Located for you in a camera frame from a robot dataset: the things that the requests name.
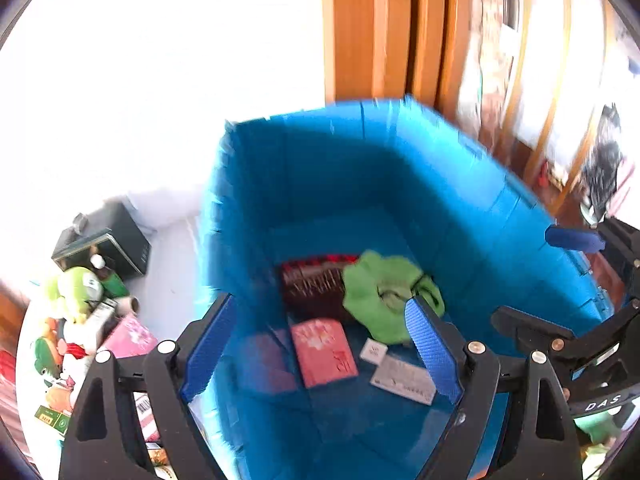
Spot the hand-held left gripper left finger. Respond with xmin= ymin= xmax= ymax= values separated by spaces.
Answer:
xmin=59 ymin=292 xmax=238 ymax=480

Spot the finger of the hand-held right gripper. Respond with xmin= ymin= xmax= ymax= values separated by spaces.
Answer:
xmin=491 ymin=306 xmax=581 ymax=356
xmin=545 ymin=215 xmax=640 ymax=273

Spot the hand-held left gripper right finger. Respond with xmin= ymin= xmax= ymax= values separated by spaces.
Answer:
xmin=404 ymin=295 xmax=583 ymax=480

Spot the tall white medicine box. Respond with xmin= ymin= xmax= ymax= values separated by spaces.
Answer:
xmin=370 ymin=354 xmax=436 ymax=405

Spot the small white box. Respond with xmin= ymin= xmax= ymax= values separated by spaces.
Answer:
xmin=360 ymin=338 xmax=388 ymax=365

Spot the green cloth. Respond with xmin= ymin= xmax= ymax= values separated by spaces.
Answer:
xmin=342 ymin=250 xmax=446 ymax=346

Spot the pink tissue pack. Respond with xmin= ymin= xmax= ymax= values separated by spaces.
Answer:
xmin=290 ymin=319 xmax=360 ymax=389
xmin=100 ymin=314 xmax=160 ymax=358

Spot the maroon fabric pouch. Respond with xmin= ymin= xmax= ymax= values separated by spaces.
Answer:
xmin=280 ymin=254 xmax=361 ymax=322

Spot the blue plastic crate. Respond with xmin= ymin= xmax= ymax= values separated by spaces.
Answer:
xmin=197 ymin=95 xmax=613 ymax=480

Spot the dark green bottle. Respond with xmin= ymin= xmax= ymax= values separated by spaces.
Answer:
xmin=90 ymin=254 xmax=131 ymax=298

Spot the black tin box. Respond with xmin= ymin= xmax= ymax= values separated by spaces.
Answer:
xmin=51 ymin=201 xmax=152 ymax=281

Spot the light green frog plush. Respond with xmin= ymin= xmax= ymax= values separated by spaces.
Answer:
xmin=42 ymin=266 xmax=106 ymax=325

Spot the wooden glass door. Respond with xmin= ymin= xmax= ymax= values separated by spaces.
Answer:
xmin=510 ymin=0 xmax=640 ymax=221

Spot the dark green plush toy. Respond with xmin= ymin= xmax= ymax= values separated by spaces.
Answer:
xmin=32 ymin=337 xmax=63 ymax=378

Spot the green carton box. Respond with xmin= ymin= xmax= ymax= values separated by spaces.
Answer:
xmin=34 ymin=405 xmax=73 ymax=436

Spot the patterned fabric roll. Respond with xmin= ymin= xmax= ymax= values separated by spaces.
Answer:
xmin=470 ymin=0 xmax=521 ymax=146

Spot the wooden door frame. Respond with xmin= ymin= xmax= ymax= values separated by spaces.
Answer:
xmin=322 ymin=0 xmax=473 ymax=116

